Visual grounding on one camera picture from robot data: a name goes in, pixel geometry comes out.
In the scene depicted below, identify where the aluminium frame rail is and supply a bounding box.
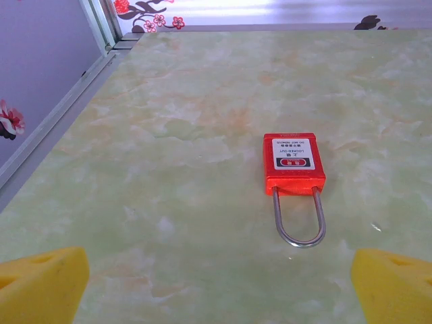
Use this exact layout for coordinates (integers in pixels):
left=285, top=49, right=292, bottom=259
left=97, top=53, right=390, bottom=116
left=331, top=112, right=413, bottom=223
left=0, top=50, right=118, bottom=213
left=123, top=24, right=432, bottom=34

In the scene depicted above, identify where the aluminium frame post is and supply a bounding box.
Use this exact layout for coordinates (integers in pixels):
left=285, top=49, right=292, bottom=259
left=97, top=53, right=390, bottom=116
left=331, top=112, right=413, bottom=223
left=79, top=0, right=124, bottom=55

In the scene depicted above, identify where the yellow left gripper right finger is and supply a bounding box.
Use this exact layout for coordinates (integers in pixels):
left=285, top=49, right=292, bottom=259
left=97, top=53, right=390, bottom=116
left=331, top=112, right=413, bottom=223
left=350, top=248, right=432, bottom=324

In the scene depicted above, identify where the red safety padlock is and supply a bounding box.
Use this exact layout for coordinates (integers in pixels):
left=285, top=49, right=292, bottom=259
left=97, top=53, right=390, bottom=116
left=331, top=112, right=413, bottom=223
left=263, top=132, right=327, bottom=250

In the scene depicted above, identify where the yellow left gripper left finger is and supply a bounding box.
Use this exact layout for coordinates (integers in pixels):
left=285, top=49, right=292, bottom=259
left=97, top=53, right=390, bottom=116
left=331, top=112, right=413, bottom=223
left=0, top=246, right=90, bottom=324

